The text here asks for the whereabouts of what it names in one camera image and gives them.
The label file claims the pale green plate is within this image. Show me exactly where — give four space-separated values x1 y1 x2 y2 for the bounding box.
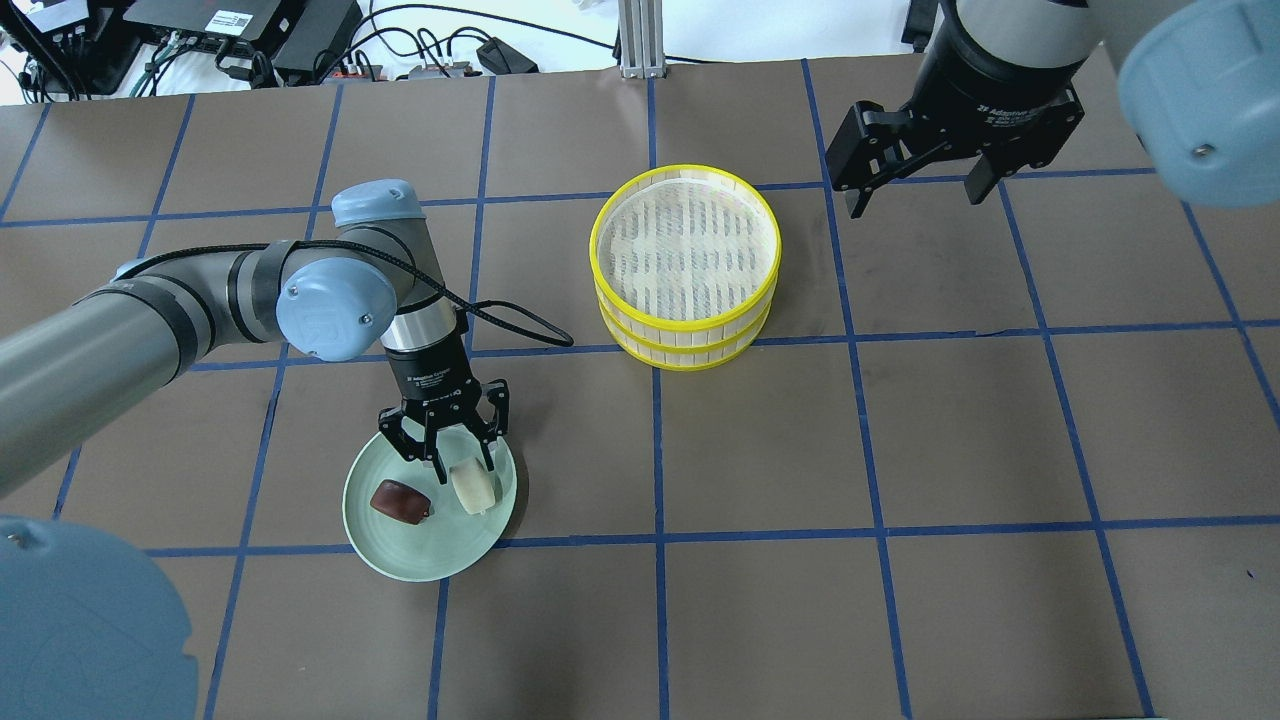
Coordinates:
340 427 518 582

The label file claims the brown paper table mat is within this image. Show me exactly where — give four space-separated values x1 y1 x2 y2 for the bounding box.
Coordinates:
3 53 1279 719

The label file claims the aluminium frame post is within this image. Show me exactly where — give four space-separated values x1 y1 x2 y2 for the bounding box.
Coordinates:
617 0 667 79

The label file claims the yellow steamer layer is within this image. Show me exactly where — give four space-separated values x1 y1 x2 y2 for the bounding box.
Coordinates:
588 164 783 333
596 290 774 372

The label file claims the upper yellow steamer layer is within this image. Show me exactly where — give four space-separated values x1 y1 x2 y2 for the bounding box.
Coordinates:
588 164 783 333

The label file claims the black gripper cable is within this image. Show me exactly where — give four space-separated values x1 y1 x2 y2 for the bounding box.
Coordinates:
118 243 575 348

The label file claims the brown bun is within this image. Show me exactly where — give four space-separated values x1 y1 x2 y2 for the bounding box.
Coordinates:
369 478 433 527

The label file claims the lower yellow steamer layer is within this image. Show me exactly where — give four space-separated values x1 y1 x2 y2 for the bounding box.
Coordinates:
596 290 774 372

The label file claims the white bun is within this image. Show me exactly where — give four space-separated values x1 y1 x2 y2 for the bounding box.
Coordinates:
447 457 498 516

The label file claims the black mini computer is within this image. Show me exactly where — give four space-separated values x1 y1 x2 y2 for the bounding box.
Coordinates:
125 0 364 86

